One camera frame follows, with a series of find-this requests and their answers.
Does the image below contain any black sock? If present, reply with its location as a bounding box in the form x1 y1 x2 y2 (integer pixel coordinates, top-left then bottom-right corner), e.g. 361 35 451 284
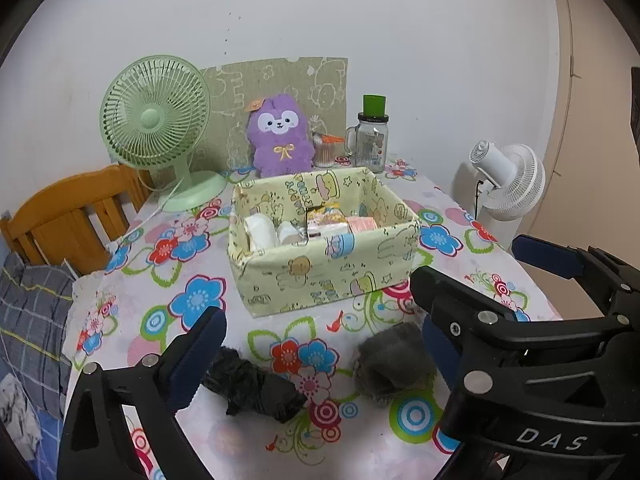
201 346 308 423

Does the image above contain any white patterned cloth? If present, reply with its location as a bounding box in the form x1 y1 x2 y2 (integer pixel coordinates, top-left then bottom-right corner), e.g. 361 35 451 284
0 372 41 461

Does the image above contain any white soft pack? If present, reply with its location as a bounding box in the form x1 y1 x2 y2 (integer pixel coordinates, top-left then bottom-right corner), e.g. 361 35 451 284
244 212 280 252

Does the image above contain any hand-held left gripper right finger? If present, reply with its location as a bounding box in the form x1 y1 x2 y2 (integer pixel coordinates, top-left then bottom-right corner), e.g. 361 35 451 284
421 319 490 401

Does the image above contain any wooden chair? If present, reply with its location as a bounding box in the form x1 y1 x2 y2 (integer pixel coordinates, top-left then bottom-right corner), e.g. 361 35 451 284
0 164 153 277

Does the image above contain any yellow pink printed packet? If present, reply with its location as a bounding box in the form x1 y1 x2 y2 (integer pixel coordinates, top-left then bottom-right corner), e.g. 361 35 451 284
306 202 347 237

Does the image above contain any glass mug with green lid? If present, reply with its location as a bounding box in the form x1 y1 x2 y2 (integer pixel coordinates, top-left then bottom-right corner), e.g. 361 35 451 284
345 94 391 173

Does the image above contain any green desk fan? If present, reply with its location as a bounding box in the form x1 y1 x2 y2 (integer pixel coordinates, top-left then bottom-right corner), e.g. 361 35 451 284
100 56 228 212

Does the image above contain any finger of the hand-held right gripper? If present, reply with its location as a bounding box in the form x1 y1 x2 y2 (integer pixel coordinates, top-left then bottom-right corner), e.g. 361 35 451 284
409 265 522 362
510 234 640 313

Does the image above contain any dark wall object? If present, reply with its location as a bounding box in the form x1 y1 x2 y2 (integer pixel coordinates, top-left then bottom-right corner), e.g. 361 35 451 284
627 66 640 166

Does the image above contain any white fan power cable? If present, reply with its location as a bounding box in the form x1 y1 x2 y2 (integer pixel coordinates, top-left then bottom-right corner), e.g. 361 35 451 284
112 180 183 256

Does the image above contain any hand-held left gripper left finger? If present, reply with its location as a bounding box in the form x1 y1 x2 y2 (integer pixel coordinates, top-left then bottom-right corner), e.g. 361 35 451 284
56 305 229 480

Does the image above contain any purple plush bunny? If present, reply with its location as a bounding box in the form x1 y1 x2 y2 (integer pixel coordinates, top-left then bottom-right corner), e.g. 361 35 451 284
246 97 316 178

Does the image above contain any white standing fan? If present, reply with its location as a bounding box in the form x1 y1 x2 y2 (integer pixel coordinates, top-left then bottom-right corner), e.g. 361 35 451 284
469 140 547 221

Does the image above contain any grey plaid bedding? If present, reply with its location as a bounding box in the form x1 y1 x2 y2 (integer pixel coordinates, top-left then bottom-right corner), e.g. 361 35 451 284
0 252 76 418

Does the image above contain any yellow printed storage box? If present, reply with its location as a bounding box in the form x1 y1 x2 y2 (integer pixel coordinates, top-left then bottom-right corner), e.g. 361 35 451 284
227 166 422 318

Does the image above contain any grey fuzzy sock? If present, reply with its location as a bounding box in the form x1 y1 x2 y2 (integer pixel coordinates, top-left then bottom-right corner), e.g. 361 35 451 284
351 321 437 407

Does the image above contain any floral tablecloth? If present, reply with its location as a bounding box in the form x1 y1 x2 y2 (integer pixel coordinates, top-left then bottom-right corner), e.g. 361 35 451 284
65 157 563 480

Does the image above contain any clear cotton swab jar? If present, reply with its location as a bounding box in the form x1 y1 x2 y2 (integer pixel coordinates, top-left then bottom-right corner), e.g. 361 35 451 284
312 132 346 168

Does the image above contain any blue sheet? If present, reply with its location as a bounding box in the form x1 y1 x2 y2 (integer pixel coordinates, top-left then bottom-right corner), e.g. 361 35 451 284
35 410 68 480

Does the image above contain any black fan cable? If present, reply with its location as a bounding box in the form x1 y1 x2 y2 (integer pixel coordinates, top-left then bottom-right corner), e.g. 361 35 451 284
472 180 493 221

